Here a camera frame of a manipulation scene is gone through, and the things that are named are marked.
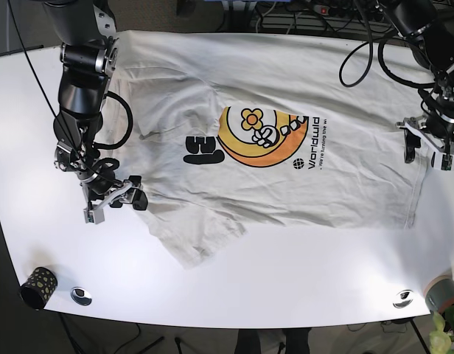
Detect black gold-spotted cup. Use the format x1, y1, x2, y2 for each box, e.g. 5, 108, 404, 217
19, 267, 58, 310

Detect right silver table grommet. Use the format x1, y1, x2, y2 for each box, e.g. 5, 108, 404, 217
392, 290, 414, 309

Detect left silver table grommet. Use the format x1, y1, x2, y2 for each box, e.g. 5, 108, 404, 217
70, 287, 92, 306

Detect grey plant pot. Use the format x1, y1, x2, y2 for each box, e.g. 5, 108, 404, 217
423, 274, 454, 314

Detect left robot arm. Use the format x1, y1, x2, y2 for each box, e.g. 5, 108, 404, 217
377, 1, 454, 171

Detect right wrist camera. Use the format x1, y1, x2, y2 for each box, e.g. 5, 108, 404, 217
83, 207, 105, 224

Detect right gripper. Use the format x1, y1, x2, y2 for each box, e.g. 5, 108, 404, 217
80, 173, 148, 211

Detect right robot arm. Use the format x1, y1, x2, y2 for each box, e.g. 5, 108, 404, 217
43, 1, 148, 223

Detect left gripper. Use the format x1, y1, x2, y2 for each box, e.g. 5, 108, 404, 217
396, 111, 454, 164

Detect white printed T-shirt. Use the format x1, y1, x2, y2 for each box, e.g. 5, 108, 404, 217
111, 31, 427, 268

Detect tangled black cables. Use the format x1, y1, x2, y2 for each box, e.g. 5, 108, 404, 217
248, 0, 397, 38

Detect silver table grommet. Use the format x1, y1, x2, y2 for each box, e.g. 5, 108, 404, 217
70, 287, 92, 306
392, 290, 414, 309

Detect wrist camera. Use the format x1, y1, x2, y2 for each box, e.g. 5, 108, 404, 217
83, 207, 105, 224
431, 152, 454, 171

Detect green potted plant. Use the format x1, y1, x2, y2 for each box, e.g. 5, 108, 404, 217
429, 305, 454, 354

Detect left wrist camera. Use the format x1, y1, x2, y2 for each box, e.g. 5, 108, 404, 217
431, 152, 454, 171

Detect power strip red switch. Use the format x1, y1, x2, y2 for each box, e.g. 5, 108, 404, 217
311, 4, 357, 18

